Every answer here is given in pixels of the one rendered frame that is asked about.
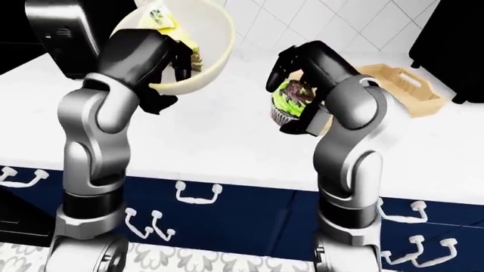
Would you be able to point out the silver black kitchen appliance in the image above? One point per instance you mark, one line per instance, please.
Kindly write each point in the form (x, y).
(60, 31)

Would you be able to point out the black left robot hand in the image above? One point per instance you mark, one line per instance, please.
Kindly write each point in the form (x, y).
(130, 59)

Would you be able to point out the green frosted cake slice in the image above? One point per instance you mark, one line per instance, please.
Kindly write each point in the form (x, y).
(162, 17)

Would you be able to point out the black appliance with feet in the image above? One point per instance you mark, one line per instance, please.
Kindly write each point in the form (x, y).
(453, 42)

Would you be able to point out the green chocolate frosted cupcake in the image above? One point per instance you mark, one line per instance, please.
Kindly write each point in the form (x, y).
(291, 99)

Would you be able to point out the cream white bowl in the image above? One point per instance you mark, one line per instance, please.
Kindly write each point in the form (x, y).
(211, 56)

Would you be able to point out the light wooden tray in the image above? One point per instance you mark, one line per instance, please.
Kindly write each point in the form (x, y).
(412, 88)

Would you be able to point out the navy blue cabinet front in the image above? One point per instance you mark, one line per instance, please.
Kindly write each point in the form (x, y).
(227, 215)

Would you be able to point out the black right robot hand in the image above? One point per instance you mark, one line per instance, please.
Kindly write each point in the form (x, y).
(321, 61)

